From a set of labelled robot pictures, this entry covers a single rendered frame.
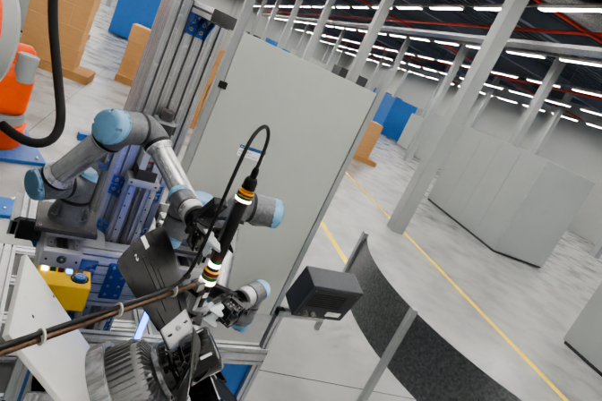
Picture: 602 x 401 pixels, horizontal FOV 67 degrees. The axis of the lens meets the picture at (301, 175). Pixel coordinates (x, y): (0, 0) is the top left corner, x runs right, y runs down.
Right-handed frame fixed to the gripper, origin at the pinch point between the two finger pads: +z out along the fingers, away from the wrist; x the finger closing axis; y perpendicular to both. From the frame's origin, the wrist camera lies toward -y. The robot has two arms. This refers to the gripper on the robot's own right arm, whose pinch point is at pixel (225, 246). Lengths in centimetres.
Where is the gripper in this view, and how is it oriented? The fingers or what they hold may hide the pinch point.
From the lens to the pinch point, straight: 121.9
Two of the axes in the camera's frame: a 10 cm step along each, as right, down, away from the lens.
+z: 5.3, 4.2, -7.4
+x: -7.5, -1.8, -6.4
